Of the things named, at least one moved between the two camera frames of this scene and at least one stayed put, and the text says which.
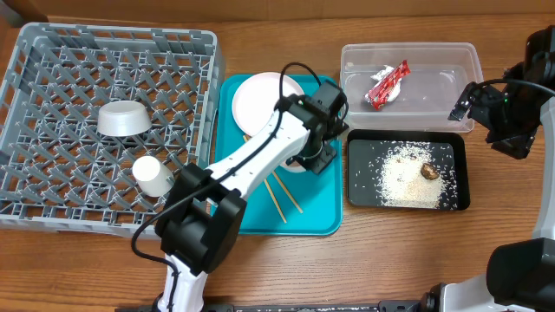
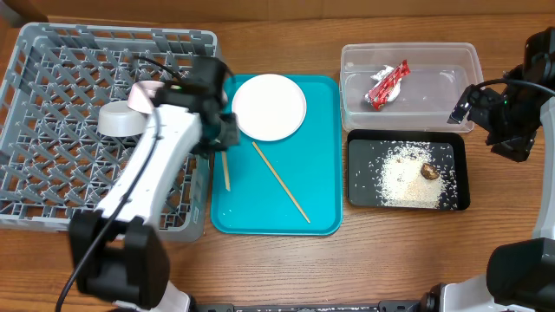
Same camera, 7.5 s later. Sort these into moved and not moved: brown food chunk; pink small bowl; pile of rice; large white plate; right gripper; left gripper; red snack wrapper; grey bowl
Moved: left gripper; pink small bowl
Not moved: large white plate; grey bowl; brown food chunk; right gripper; pile of rice; red snack wrapper
